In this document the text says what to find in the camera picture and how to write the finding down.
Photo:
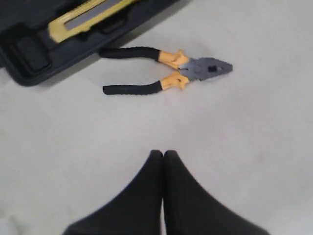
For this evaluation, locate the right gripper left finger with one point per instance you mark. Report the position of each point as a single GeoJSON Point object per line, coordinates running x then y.
{"type": "Point", "coordinates": [134, 211]}

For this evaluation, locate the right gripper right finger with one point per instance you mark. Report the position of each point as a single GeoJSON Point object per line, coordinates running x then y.
{"type": "Point", "coordinates": [190, 210]}

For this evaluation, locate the yellow black utility knife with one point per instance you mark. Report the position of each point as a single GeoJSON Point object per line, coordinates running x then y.
{"type": "Point", "coordinates": [84, 17]}

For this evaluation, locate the black plastic tool case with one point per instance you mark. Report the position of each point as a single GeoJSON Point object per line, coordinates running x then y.
{"type": "Point", "coordinates": [31, 56]}

